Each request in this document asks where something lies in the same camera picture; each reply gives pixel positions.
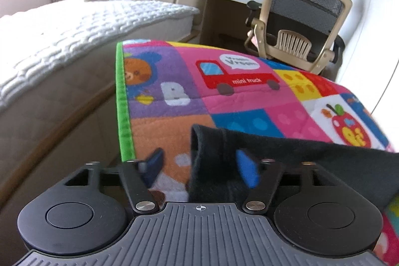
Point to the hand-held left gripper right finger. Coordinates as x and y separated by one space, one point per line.
248 170

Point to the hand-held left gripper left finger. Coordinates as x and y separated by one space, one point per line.
154 165

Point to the black garment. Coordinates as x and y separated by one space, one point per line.
311 160

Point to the colourful printed blanket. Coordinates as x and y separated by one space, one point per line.
249 104

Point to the beige mesh office chair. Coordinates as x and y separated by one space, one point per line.
299 19

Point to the bed with white quilted cover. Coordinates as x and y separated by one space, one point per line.
62 35

